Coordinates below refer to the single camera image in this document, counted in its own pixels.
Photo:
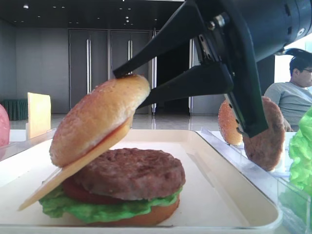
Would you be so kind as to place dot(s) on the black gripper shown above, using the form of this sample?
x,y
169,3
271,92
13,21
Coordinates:
x,y
222,36

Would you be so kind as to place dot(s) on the golden bun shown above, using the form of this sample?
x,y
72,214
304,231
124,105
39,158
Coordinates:
x,y
228,125
95,116

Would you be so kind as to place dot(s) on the orange cheese slice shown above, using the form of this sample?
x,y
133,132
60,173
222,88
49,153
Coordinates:
x,y
60,174
39,114

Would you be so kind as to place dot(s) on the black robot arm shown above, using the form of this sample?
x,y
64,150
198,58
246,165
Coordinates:
x,y
274,24

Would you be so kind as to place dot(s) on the standing brown meat patty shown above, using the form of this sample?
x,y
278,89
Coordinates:
x,y
265,149

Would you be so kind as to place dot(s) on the standing green lettuce leaf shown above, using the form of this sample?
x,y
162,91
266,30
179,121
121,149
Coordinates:
x,y
300,151

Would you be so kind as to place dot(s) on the brown meat patty on burger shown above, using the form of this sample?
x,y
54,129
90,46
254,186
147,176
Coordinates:
x,y
132,174

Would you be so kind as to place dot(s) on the standing orange cheese slice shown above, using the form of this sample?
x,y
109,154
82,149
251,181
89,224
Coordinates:
x,y
39,114

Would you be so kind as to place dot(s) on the red tomato slice on burger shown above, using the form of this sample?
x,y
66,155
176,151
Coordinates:
x,y
78,193

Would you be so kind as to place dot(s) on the standing red tomato slice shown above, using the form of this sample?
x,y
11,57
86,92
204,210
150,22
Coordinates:
x,y
4,127

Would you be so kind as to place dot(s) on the green lettuce leaf on burger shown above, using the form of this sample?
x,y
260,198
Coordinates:
x,y
56,203

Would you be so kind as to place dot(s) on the seated man in grey shirt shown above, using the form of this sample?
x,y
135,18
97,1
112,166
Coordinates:
x,y
294,98

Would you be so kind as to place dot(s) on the grey double door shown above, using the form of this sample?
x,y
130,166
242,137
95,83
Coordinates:
x,y
94,54

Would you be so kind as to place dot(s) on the cream rectangular serving tray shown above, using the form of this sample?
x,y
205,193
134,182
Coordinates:
x,y
216,199

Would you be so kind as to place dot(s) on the bottom bun on tray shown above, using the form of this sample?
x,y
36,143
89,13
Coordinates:
x,y
157,215

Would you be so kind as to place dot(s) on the green draped table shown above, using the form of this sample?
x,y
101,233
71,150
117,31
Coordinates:
x,y
17,109

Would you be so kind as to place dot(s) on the right long clear rail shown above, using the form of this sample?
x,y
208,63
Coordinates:
x,y
272,184

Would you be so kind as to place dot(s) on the long clear rail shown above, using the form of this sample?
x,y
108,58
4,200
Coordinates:
x,y
14,148
272,184

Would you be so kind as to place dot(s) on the left long clear rail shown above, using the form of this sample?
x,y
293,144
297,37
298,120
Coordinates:
x,y
14,148

